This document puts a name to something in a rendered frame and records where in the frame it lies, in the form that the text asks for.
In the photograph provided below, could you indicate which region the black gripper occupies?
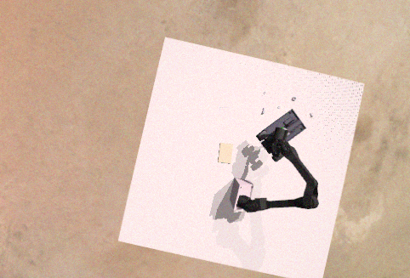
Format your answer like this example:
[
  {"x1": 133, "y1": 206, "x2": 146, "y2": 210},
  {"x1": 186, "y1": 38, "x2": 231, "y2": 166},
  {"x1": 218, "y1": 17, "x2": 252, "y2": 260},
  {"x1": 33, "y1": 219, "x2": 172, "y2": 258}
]
[{"x1": 256, "y1": 130, "x2": 284, "y2": 162}]

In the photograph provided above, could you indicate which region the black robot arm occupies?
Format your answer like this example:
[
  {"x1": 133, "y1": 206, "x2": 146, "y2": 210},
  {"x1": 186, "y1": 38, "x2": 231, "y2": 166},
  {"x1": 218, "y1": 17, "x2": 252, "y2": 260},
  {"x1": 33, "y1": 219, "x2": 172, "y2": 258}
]
[{"x1": 236, "y1": 128, "x2": 319, "y2": 213}]

